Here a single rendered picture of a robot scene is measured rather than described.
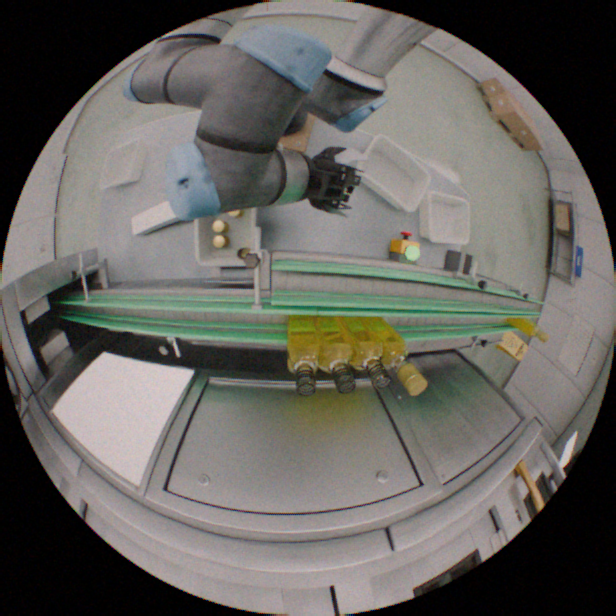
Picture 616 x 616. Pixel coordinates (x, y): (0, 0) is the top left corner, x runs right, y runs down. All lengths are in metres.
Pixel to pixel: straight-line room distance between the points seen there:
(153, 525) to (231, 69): 0.49
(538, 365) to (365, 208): 5.94
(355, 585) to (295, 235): 0.78
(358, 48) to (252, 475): 0.63
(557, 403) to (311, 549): 6.13
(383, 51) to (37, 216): 3.86
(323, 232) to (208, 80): 0.50
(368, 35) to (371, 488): 0.63
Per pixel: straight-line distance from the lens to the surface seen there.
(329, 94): 0.36
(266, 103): 0.15
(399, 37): 0.34
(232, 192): 0.18
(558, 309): 5.95
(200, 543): 0.35
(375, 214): 0.63
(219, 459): 0.35
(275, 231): 0.57
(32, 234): 3.79
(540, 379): 6.20
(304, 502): 0.32
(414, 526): 0.36
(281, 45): 0.15
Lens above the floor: 1.31
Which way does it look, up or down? 67 degrees down
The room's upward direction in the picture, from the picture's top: 167 degrees clockwise
